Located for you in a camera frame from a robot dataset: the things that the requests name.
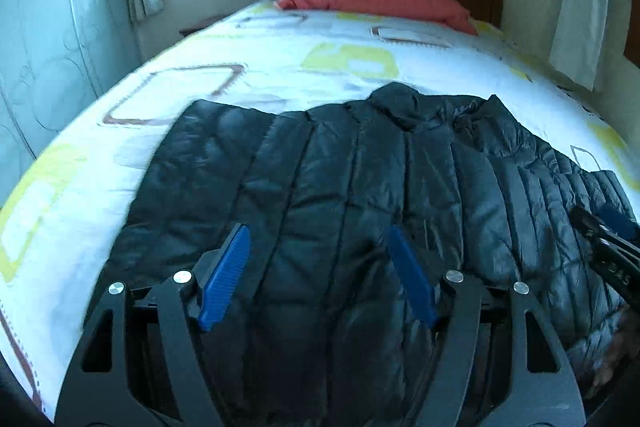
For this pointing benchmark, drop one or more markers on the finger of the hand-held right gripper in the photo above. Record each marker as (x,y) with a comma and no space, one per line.
(587,221)
(617,219)

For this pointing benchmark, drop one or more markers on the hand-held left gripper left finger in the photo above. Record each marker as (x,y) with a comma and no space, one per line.
(225,272)

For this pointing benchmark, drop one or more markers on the bed with patterned sheet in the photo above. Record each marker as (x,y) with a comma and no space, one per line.
(280,32)

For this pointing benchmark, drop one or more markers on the black puffer jacket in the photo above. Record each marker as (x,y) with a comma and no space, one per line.
(350,187)

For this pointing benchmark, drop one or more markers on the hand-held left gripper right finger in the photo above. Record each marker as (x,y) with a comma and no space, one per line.
(412,277)

